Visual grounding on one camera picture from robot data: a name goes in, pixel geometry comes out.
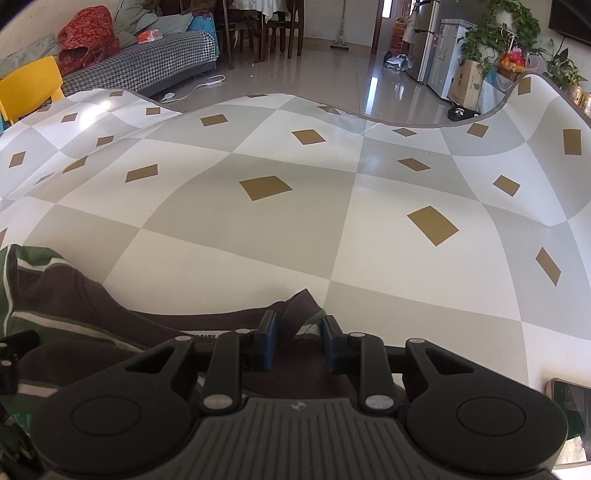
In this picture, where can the small potted plant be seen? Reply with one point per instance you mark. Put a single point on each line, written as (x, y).
(565, 67)

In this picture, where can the grey white checkered tablecloth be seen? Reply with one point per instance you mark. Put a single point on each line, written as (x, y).
(277, 230)

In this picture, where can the red patterned cloth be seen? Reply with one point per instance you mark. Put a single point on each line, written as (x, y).
(87, 39)

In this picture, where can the grey green blanket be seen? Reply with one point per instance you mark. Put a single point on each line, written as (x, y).
(138, 16)

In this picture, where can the silver refrigerator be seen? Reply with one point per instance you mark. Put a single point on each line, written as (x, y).
(425, 37)

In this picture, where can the cardboard box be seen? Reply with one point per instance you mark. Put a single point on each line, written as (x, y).
(466, 83)

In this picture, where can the floor mop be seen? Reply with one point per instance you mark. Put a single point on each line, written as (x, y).
(340, 44)

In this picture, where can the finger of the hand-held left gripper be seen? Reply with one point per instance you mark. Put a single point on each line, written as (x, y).
(9, 369)

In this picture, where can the yellow plastic chair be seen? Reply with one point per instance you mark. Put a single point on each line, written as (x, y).
(30, 85)

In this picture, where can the dark wooden dining chair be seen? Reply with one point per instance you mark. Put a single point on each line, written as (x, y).
(240, 37)
(284, 32)

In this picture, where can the black slipper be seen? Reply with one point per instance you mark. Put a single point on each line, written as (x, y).
(459, 113)

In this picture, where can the fruit basket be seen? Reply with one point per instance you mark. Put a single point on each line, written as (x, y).
(512, 61)

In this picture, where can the large potted plant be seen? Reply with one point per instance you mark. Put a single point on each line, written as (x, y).
(498, 23)

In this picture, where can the orange drawer rack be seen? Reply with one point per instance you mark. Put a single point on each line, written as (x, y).
(399, 34)

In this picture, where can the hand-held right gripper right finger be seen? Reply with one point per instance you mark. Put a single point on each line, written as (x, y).
(328, 344)

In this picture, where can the dining table with white cloth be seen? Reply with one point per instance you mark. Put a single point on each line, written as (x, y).
(268, 7)

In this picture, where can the houndstooth sofa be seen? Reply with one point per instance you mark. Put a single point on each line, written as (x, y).
(147, 60)

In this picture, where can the teal cushion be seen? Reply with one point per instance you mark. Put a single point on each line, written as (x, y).
(203, 23)

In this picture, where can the smartphone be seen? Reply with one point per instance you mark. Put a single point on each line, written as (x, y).
(572, 420)

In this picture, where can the white power strip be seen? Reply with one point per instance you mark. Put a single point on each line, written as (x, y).
(214, 81)

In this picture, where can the black television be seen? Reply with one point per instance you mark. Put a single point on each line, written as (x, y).
(572, 14)

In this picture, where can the green brown striped t-shirt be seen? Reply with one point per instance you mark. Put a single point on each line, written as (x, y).
(69, 300)

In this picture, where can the plastic bags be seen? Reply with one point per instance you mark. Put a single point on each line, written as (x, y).
(397, 61)

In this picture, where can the gold jars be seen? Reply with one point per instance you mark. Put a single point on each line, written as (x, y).
(579, 99)

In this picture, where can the orange white packet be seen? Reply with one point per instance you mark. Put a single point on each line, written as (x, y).
(150, 36)

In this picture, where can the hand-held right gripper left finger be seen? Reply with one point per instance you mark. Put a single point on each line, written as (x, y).
(270, 341)

